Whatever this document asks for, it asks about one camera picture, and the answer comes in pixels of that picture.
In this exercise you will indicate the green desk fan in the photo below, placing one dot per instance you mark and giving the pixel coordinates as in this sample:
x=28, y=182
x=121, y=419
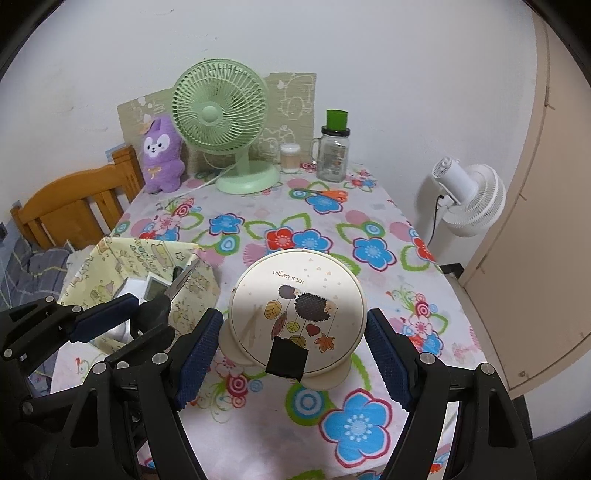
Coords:
x=220, y=107

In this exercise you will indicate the white Mingyuan charger plug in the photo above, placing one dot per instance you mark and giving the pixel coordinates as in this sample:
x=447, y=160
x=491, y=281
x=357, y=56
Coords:
x=133, y=286

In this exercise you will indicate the black car key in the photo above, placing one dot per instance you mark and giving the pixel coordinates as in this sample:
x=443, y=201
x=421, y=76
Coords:
x=180, y=276

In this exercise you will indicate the floral tablecloth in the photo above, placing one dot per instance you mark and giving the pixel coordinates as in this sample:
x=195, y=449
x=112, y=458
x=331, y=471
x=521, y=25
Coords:
x=243, y=423

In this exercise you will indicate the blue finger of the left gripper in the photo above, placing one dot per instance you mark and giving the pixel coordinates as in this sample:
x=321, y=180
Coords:
x=102, y=318
x=150, y=330

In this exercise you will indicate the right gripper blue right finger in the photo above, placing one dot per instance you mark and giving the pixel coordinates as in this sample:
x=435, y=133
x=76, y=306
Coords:
x=380, y=338

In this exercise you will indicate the green cup on jar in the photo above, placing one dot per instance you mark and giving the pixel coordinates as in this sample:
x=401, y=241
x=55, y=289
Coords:
x=337, y=120

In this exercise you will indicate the beige door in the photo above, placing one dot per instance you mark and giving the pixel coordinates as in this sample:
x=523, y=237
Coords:
x=530, y=278

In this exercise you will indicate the white remote control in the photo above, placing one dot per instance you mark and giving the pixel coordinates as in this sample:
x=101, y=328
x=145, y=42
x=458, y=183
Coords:
x=154, y=286

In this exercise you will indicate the white standing fan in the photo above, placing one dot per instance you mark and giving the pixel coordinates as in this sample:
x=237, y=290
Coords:
x=471, y=199

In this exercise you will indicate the white power adapter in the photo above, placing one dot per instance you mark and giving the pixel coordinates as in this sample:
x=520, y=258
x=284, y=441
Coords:
x=120, y=333

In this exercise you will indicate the wooden chair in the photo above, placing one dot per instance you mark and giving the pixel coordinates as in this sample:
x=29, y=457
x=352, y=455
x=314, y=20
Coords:
x=72, y=208

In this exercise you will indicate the purple plush rabbit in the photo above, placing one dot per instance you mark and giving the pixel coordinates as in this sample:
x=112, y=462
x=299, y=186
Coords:
x=162, y=167

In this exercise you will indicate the glass mason jar mug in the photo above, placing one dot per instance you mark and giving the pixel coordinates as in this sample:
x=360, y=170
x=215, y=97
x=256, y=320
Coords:
x=330, y=154

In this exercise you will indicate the blue plaid cloth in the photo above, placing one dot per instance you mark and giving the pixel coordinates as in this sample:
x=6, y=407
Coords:
x=29, y=273

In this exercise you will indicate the cotton swab container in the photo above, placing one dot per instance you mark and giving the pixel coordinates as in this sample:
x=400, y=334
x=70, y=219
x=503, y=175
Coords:
x=290, y=157

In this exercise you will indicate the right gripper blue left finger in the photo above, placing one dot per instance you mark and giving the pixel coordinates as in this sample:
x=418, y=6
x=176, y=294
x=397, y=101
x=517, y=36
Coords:
x=196, y=352

